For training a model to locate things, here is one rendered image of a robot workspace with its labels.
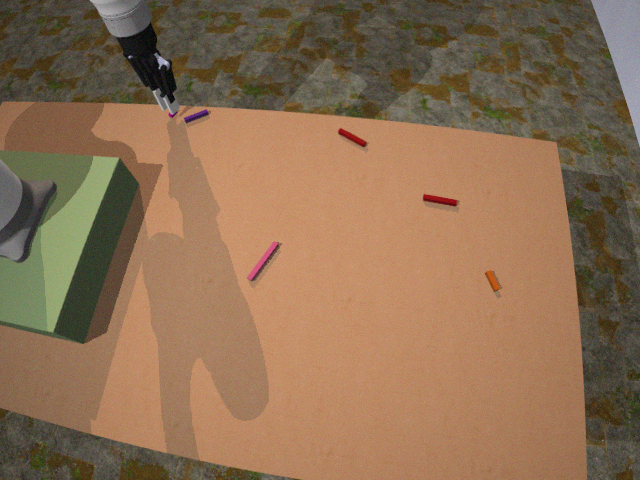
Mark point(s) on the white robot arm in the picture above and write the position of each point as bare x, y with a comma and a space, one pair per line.
22, 202

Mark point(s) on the dark purple rod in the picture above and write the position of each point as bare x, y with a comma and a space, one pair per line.
196, 116

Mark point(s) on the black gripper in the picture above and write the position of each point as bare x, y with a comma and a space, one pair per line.
135, 47

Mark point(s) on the orange rod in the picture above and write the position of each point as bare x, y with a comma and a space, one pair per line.
492, 281

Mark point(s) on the red rod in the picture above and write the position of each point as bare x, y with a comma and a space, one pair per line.
439, 200
352, 137

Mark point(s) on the pink rod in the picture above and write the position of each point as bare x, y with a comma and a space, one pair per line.
262, 261

